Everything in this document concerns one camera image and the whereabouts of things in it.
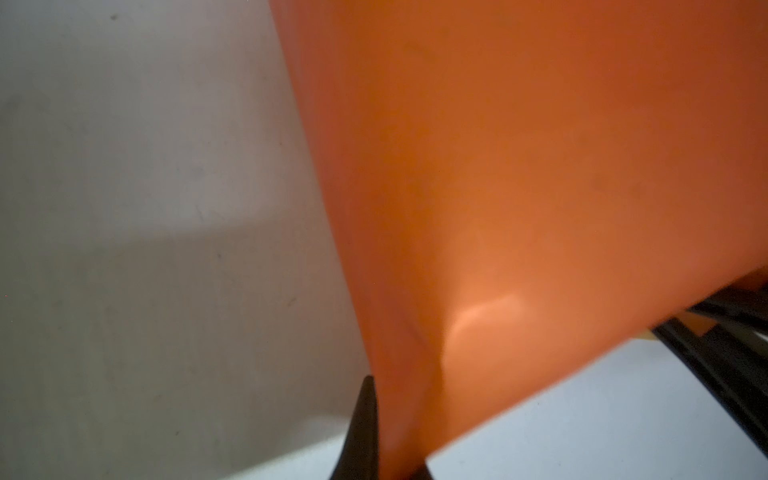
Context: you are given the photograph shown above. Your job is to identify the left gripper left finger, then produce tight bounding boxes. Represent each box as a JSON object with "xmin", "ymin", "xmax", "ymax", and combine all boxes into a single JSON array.
[{"xmin": 329, "ymin": 375, "xmax": 379, "ymax": 480}]

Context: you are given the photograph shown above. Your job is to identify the yellow orange wrapping paper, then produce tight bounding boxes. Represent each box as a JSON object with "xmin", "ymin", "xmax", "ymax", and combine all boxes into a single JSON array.
[{"xmin": 271, "ymin": 1, "xmax": 767, "ymax": 479}]

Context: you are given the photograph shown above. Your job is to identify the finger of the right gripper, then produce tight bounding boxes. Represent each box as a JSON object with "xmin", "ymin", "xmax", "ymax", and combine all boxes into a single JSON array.
[
  {"xmin": 652, "ymin": 318, "xmax": 767, "ymax": 456},
  {"xmin": 687, "ymin": 287, "xmax": 767, "ymax": 333}
]

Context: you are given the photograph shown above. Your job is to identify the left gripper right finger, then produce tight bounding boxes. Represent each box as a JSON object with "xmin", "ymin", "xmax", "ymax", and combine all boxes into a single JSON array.
[{"xmin": 410, "ymin": 464, "xmax": 433, "ymax": 480}]

